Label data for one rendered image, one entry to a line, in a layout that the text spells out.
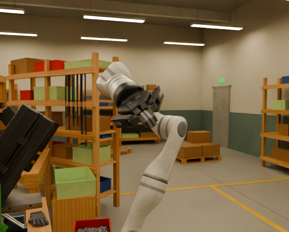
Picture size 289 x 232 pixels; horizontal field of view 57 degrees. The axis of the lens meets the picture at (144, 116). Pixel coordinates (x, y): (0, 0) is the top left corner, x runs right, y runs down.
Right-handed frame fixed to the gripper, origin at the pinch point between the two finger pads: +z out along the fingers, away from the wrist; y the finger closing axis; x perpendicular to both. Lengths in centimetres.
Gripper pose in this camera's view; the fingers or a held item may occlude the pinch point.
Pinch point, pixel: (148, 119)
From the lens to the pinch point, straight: 51.2
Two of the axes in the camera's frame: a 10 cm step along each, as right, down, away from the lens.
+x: 4.7, 7.4, 4.8
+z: 3.2, 3.6, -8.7
